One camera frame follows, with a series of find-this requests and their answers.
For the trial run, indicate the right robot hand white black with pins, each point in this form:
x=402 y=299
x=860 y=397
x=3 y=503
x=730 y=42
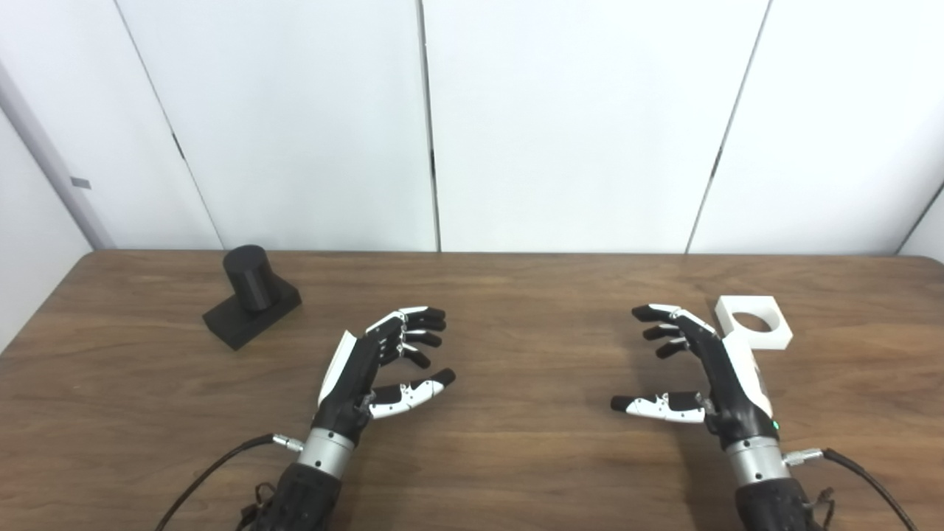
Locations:
x=734 y=402

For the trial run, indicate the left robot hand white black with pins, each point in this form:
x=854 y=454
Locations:
x=346 y=391

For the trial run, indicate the white square piece with hole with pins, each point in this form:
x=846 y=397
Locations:
x=774 y=332

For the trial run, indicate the black peg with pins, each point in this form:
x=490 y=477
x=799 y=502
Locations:
x=251 y=291

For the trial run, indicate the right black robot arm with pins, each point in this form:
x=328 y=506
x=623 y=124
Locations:
x=771 y=501

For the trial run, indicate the small gray tag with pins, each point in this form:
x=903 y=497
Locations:
x=81 y=183

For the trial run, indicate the gray wall post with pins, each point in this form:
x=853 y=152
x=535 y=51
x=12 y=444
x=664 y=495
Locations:
x=51 y=158

